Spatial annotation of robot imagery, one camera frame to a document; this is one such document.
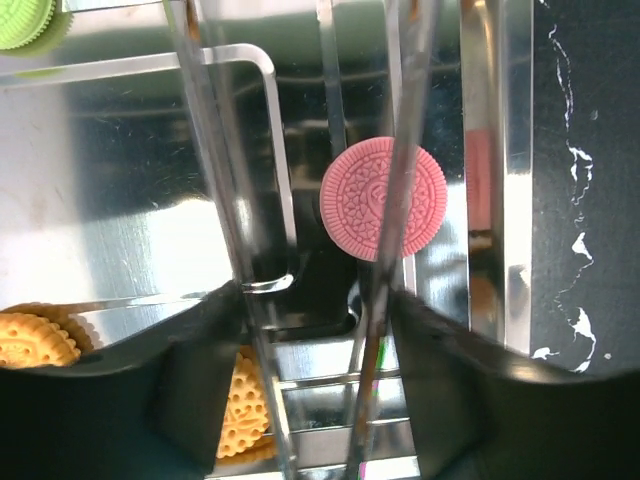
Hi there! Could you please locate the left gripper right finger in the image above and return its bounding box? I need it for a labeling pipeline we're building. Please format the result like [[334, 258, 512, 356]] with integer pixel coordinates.
[[390, 291, 639, 479]]

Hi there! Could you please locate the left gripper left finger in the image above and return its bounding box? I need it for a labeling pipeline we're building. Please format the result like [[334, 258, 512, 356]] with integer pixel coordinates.
[[1, 283, 245, 479]]

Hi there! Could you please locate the orange cookie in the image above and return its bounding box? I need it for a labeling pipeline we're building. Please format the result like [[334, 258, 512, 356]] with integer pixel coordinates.
[[1, 303, 100, 369], [216, 346, 277, 466]]

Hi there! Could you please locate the orange cookie bottom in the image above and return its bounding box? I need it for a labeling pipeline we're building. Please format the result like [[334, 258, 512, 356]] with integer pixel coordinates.
[[216, 346, 277, 466]]

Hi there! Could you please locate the pink cookie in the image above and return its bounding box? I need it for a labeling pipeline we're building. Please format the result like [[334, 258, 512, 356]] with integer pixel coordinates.
[[320, 137, 447, 261]]

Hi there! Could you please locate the steel baking tray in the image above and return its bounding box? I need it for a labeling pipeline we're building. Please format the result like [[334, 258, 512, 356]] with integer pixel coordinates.
[[0, 0, 535, 480]]

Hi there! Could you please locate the green cookie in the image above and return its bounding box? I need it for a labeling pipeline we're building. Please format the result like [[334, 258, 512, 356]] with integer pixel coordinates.
[[1, 0, 73, 57]]

